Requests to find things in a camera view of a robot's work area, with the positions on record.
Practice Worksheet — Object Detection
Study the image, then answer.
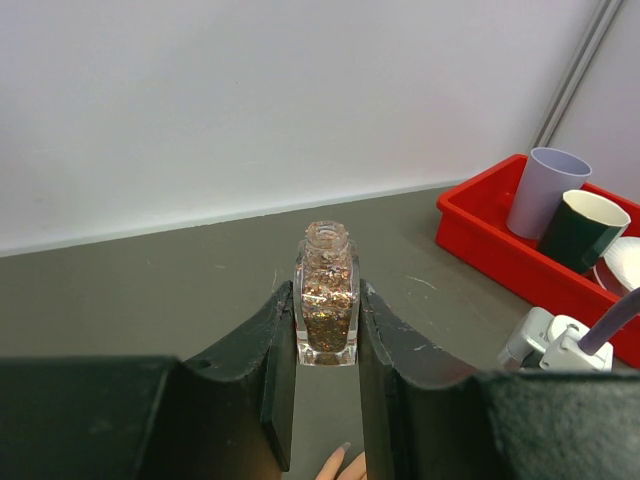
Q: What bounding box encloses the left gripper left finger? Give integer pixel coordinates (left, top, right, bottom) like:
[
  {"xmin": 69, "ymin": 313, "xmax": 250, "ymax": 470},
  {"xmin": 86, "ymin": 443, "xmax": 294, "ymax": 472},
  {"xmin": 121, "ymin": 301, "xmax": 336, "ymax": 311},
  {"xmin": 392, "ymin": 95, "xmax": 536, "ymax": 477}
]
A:
[{"xmin": 1, "ymin": 282, "xmax": 296, "ymax": 479}]

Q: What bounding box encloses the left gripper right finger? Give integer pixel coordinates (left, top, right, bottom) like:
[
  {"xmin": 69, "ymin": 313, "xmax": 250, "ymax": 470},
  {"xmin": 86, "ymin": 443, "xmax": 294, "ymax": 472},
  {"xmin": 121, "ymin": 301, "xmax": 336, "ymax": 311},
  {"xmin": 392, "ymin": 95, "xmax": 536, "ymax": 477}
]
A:
[{"xmin": 358, "ymin": 282, "xmax": 639, "ymax": 479}]

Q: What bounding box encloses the glitter nail polish bottle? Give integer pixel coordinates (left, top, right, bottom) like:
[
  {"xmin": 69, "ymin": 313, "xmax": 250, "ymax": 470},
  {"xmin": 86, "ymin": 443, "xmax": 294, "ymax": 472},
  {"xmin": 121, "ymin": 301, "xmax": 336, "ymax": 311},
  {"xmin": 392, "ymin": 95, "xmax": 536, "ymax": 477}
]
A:
[{"xmin": 293, "ymin": 221, "xmax": 360, "ymax": 367}]

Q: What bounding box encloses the mannequin hand with long nails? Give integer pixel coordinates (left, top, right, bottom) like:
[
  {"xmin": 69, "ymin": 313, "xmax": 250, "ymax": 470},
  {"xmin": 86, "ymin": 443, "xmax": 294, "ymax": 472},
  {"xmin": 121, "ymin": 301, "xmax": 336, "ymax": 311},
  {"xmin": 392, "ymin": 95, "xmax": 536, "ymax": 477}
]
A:
[{"xmin": 315, "ymin": 442, "xmax": 368, "ymax": 480}]

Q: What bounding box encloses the red plastic tray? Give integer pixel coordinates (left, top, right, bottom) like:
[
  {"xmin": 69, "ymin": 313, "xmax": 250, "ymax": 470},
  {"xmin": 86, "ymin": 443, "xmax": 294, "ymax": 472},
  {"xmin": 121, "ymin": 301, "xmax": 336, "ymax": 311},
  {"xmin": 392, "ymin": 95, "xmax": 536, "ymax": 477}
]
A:
[{"xmin": 434, "ymin": 153, "xmax": 640, "ymax": 369}]

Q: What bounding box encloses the white paper plates stack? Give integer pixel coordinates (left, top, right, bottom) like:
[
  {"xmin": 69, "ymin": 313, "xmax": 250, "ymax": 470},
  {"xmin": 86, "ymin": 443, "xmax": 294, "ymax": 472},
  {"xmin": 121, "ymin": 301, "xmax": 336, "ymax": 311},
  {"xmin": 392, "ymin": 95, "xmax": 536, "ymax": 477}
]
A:
[{"xmin": 593, "ymin": 236, "xmax": 639, "ymax": 296}]

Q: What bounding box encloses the black mug white inside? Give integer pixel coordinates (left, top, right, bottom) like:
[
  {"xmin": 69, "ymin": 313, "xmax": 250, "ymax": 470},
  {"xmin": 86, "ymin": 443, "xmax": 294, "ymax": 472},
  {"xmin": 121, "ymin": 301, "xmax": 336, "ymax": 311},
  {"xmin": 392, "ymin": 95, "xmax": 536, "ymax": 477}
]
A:
[{"xmin": 537, "ymin": 189, "xmax": 631, "ymax": 274}]

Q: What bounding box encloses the lavender plastic cup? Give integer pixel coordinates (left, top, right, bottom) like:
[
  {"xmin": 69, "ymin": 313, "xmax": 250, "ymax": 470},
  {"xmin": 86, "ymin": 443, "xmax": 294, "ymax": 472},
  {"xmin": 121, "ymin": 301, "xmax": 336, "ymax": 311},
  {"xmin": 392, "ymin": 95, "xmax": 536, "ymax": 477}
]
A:
[{"xmin": 506, "ymin": 147, "xmax": 592, "ymax": 239}]

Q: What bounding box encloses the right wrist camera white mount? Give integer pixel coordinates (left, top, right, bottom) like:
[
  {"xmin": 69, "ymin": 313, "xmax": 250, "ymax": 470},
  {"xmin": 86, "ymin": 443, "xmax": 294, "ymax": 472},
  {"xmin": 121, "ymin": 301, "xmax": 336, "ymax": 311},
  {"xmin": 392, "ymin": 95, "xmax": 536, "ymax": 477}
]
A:
[{"xmin": 498, "ymin": 307, "xmax": 613, "ymax": 372}]

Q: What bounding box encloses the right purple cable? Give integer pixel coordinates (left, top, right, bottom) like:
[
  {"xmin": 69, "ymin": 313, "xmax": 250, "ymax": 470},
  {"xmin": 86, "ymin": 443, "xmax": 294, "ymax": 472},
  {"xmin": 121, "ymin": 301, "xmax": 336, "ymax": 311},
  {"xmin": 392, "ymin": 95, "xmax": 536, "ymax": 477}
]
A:
[{"xmin": 579, "ymin": 288, "xmax": 640, "ymax": 355}]

